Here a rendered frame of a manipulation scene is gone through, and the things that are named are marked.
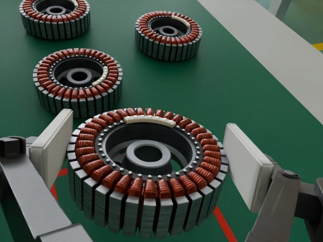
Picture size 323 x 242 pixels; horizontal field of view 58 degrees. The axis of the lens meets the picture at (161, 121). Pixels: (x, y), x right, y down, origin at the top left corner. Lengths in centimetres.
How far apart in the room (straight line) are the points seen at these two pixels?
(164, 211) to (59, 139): 7
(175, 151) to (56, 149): 10
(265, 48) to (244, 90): 15
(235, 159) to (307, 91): 34
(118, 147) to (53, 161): 7
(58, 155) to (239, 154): 11
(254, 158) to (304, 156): 25
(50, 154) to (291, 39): 56
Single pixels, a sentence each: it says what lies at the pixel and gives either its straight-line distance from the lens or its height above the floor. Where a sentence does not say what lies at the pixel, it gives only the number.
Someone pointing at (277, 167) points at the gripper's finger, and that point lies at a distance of 18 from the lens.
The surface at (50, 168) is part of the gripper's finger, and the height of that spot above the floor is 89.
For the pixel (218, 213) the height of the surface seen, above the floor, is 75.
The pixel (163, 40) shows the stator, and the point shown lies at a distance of 47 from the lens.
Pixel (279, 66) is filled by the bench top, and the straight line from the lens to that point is 56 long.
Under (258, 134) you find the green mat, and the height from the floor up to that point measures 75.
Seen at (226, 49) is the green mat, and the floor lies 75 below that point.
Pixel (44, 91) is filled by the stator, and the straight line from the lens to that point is 37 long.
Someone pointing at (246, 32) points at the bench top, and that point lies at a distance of 63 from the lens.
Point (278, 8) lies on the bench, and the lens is 129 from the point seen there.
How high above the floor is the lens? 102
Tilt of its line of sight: 46 degrees down
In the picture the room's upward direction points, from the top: 10 degrees clockwise
